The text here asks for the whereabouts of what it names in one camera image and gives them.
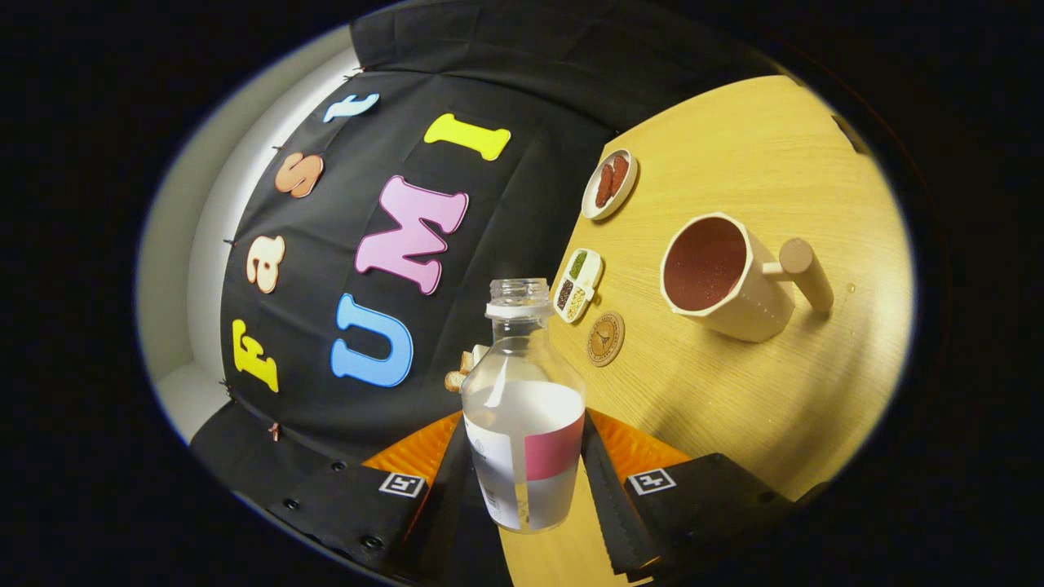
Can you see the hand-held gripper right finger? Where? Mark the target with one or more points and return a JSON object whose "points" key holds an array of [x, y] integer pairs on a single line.
{"points": [[612, 505]]}

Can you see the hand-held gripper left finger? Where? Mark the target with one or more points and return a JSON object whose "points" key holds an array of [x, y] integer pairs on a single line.
{"points": [[444, 509]]}

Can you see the clear juice bottle pink label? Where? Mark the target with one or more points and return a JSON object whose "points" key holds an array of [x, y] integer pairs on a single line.
{"points": [[522, 408]]}

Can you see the round wooden coaster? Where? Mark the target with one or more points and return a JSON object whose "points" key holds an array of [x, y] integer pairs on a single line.
{"points": [[606, 339]]}

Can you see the wooden table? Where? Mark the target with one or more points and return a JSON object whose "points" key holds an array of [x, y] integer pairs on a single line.
{"points": [[734, 424]]}

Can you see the white toaster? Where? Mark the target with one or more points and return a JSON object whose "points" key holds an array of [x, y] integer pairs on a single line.
{"points": [[480, 355]]}

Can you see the white divided seed dish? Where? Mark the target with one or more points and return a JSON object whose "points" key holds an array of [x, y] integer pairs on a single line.
{"points": [[578, 285]]}

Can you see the white round plate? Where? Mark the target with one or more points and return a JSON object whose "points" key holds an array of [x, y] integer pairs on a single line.
{"points": [[593, 210]]}

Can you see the black backdrop cloth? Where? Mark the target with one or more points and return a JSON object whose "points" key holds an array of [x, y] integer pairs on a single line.
{"points": [[342, 212]]}

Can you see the red meat piece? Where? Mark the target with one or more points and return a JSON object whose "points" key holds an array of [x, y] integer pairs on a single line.
{"points": [[620, 174], [604, 186]]}

